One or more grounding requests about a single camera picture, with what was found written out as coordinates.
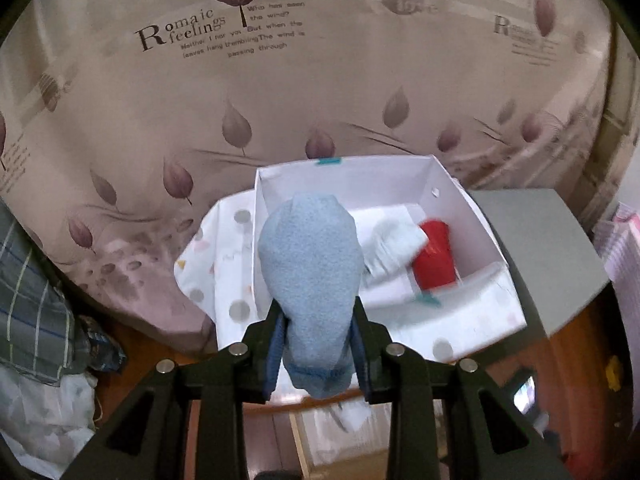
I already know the white cardboard box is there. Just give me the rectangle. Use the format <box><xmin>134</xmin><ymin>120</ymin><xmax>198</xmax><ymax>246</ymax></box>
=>
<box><xmin>252</xmin><ymin>154</ymin><xmax>511</xmax><ymax>321</ymax></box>

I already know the brown wooden nightstand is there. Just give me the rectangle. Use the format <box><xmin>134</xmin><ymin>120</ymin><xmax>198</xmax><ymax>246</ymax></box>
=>
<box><xmin>240</xmin><ymin>390</ymin><xmax>396</xmax><ymax>413</ymax></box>

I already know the pink striped cloth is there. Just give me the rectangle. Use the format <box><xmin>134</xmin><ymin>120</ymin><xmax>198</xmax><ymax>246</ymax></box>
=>
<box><xmin>592</xmin><ymin>202</ymin><xmax>640</xmax><ymax>306</ymax></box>

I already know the wooden drawer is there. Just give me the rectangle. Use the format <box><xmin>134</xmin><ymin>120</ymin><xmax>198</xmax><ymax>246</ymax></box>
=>
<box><xmin>290</xmin><ymin>402</ymin><xmax>396</xmax><ymax>480</ymax></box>

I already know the light blue sock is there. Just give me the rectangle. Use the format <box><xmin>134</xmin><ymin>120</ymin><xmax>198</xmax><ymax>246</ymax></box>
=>
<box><xmin>257</xmin><ymin>192</ymin><xmax>366</xmax><ymax>401</ymax></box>

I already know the small yellow object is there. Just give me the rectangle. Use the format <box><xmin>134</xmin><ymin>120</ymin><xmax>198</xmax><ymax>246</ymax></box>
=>
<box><xmin>605</xmin><ymin>355</ymin><xmax>623</xmax><ymax>391</ymax></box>

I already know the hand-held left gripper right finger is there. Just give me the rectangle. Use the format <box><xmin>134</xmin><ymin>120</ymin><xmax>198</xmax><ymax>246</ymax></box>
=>
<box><xmin>350</xmin><ymin>297</ymin><xmax>576</xmax><ymax>480</ymax></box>

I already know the white plastic bag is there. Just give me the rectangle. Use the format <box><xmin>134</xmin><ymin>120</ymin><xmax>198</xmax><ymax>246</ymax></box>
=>
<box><xmin>0</xmin><ymin>365</ymin><xmax>101</xmax><ymax>480</ymax></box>

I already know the leaf print bed sheet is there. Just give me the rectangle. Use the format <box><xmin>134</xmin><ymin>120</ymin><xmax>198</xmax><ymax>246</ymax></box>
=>
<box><xmin>0</xmin><ymin>0</ymin><xmax>621</xmax><ymax>356</ymax></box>

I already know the blue snack packet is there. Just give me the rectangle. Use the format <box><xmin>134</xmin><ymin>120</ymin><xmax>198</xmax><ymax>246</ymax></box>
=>
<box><xmin>75</xmin><ymin>315</ymin><xmax>128</xmax><ymax>373</ymax></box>

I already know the grey plaid cloth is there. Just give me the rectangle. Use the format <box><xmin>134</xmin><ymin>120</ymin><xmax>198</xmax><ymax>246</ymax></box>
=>
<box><xmin>0</xmin><ymin>200</ymin><xmax>83</xmax><ymax>386</ymax></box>

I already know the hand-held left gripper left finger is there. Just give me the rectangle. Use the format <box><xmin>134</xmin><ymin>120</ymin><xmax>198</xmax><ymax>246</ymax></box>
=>
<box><xmin>60</xmin><ymin>301</ymin><xmax>288</xmax><ymax>480</ymax></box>

